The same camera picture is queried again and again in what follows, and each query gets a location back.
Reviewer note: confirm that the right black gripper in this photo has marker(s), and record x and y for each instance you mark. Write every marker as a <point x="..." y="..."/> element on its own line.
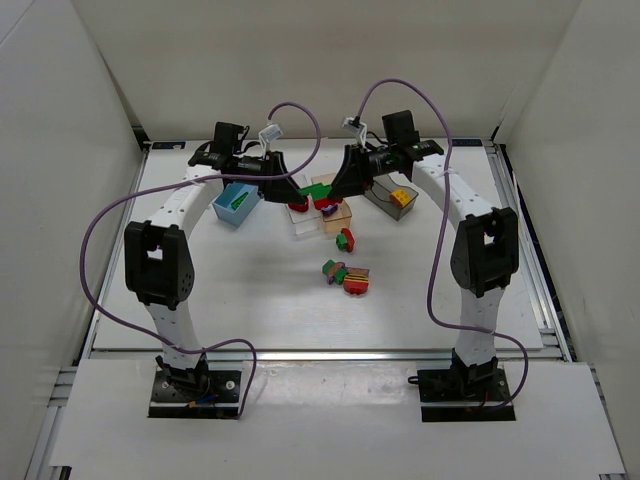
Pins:
<point x="357" y="165"/>

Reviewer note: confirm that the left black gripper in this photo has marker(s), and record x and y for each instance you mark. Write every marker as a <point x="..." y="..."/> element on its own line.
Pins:
<point x="275" y="171"/>

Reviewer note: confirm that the green curved lego brick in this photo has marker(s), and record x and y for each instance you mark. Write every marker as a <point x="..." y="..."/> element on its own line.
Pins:
<point x="317" y="191"/>

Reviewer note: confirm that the red long lego brick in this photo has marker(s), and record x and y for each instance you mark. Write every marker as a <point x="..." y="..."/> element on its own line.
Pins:
<point x="323" y="203"/>

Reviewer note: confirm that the red flower lego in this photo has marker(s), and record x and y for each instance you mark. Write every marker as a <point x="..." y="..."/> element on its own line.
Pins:
<point x="299" y="204"/>

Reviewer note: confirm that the purple lotus lego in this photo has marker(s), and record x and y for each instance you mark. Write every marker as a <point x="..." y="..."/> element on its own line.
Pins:
<point x="329" y="210"/>

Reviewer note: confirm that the smoky grey container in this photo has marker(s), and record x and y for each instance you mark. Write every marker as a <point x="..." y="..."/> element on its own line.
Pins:
<point x="379" y="192"/>

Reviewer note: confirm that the green lego plate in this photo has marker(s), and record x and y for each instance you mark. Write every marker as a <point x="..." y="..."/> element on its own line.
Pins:
<point x="235" y="204"/>

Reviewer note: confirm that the yellow flower lego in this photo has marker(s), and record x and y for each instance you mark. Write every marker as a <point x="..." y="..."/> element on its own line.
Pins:
<point x="400" y="198"/>

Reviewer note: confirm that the blue plastic container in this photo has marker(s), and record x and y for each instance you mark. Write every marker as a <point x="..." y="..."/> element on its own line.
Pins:
<point x="222" y="203"/>

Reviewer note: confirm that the red curved lego brick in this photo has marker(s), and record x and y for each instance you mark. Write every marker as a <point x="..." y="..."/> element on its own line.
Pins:
<point x="349" y="241"/>

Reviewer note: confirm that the small green lego brick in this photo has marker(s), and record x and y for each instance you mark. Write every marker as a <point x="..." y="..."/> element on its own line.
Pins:
<point x="341" y="242"/>

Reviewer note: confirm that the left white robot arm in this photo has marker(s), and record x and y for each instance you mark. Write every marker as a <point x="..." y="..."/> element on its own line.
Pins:
<point x="158" y="263"/>

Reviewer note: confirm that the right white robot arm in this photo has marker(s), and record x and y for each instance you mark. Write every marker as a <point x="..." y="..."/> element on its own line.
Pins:
<point x="485" y="253"/>

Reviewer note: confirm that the orange transparent container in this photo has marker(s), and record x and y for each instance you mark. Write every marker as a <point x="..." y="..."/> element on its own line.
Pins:
<point x="341" y="217"/>

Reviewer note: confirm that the clear plastic container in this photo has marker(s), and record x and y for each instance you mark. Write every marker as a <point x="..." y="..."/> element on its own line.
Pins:
<point x="306" y="222"/>

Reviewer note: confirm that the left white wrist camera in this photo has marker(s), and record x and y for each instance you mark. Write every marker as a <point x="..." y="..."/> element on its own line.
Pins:
<point x="268" y="135"/>

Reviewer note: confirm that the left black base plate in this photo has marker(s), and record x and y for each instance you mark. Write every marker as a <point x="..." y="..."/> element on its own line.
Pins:
<point x="218" y="398"/>

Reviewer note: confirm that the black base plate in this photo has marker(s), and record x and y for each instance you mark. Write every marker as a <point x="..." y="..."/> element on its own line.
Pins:
<point x="218" y="398"/>
<point x="444" y="400"/>

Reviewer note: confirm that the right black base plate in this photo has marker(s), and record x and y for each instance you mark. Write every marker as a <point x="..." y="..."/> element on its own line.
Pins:
<point x="444" y="400"/>

